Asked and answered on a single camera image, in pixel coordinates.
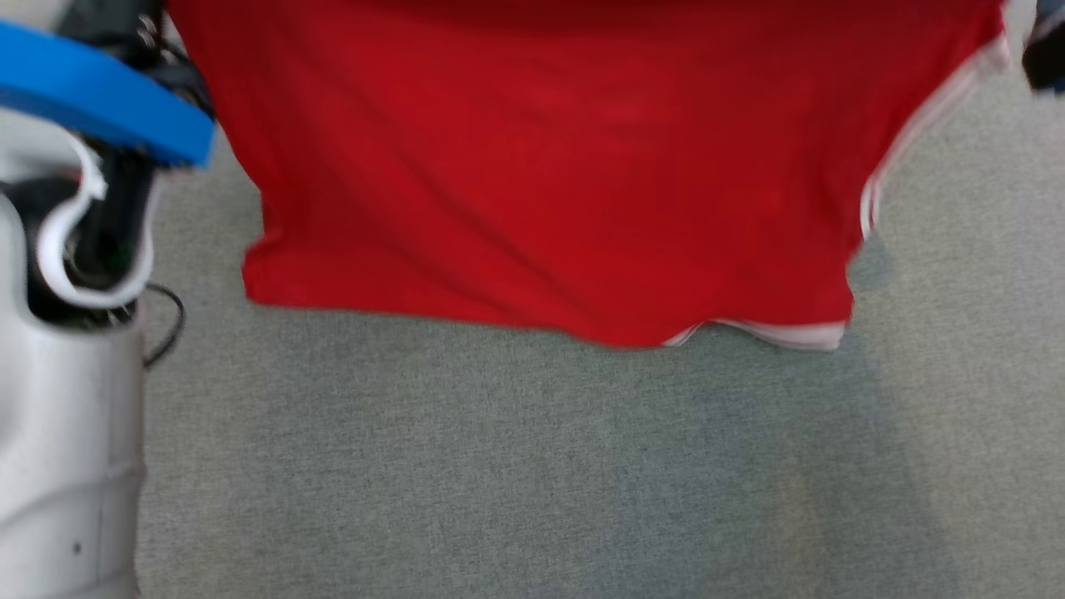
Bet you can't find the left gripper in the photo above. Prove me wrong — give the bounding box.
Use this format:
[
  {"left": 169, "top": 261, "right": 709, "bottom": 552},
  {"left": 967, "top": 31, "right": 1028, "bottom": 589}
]
[{"left": 0, "top": 108, "right": 161, "bottom": 329}]

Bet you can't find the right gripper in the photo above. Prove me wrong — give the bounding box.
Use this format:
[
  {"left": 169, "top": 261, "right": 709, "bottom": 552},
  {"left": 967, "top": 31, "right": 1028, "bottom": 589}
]
[{"left": 1022, "top": 15, "right": 1065, "bottom": 94}]

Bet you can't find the red white-striped garment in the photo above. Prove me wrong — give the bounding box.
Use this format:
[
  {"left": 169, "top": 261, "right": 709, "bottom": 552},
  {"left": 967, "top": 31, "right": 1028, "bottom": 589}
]
[{"left": 164, "top": 0, "right": 1018, "bottom": 352}]

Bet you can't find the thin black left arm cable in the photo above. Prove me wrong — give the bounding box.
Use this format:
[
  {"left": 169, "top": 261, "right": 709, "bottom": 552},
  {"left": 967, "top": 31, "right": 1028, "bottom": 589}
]
[{"left": 141, "top": 283, "right": 187, "bottom": 369}]

